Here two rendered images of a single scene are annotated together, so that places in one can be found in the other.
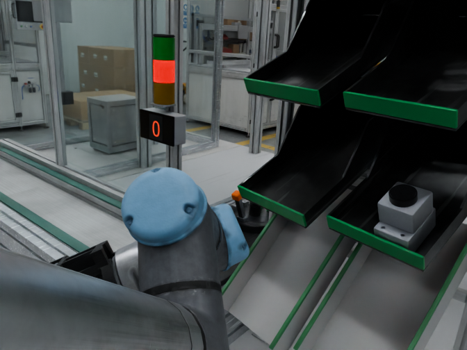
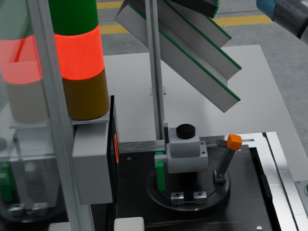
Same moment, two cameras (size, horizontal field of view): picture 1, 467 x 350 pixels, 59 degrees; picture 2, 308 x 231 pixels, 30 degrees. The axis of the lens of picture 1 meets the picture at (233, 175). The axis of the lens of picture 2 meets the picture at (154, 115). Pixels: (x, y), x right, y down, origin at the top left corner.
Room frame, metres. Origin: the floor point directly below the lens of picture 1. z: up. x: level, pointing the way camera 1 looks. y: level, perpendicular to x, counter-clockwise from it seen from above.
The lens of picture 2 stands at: (1.26, 0.65, 1.60)
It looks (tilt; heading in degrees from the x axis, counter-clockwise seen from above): 33 degrees down; 232
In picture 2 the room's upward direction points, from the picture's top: 5 degrees counter-clockwise
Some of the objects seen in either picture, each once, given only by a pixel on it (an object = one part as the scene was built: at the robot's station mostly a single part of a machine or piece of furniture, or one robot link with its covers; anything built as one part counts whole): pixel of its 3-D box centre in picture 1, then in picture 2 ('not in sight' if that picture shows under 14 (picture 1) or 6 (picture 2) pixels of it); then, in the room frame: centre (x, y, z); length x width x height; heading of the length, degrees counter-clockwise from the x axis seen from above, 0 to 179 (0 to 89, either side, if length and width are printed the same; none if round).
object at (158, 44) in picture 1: (163, 48); (71, 3); (0.98, 0.17, 1.38); 0.05 x 0.05 x 0.05
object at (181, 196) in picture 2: not in sight; (177, 198); (0.82, 0.13, 1.00); 0.02 x 0.01 x 0.02; 141
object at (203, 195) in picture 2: not in sight; (200, 197); (0.79, 0.15, 1.00); 0.02 x 0.01 x 0.02; 141
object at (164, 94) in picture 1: (164, 92); (84, 89); (0.98, 0.17, 1.28); 0.05 x 0.05 x 0.05
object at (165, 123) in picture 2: not in sight; (167, 142); (0.76, 0.04, 1.03); 0.01 x 0.01 x 0.08
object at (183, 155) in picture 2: not in sight; (180, 147); (0.78, 0.09, 1.06); 0.08 x 0.04 x 0.07; 141
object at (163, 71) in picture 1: (164, 71); (78, 48); (0.98, 0.17, 1.33); 0.05 x 0.05 x 0.05
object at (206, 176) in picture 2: not in sight; (188, 185); (0.77, 0.10, 0.98); 0.14 x 0.14 x 0.02
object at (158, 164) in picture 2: not in sight; (160, 176); (0.82, 0.08, 1.01); 0.01 x 0.01 x 0.05; 51
